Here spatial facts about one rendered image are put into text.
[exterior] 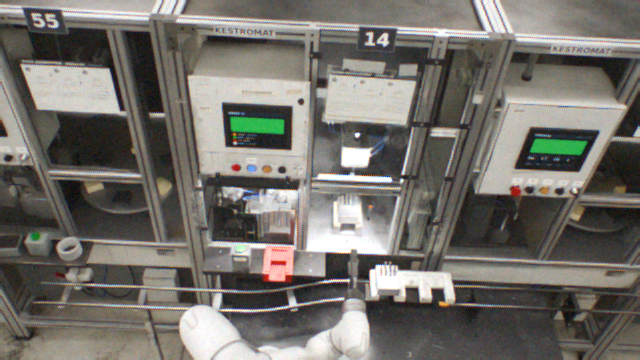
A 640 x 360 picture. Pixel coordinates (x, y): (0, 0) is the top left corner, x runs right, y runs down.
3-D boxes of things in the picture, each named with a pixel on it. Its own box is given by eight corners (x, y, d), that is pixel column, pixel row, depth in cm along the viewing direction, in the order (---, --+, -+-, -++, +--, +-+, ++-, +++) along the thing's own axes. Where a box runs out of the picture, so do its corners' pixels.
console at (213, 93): (199, 179, 222) (186, 81, 189) (210, 133, 242) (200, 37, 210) (305, 184, 222) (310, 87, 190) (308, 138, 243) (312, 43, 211)
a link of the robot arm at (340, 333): (353, 305, 203) (329, 320, 210) (354, 344, 192) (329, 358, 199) (374, 316, 208) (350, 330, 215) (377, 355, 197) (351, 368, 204)
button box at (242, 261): (232, 271, 247) (230, 254, 238) (234, 256, 252) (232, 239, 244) (250, 271, 247) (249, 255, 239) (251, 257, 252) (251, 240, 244)
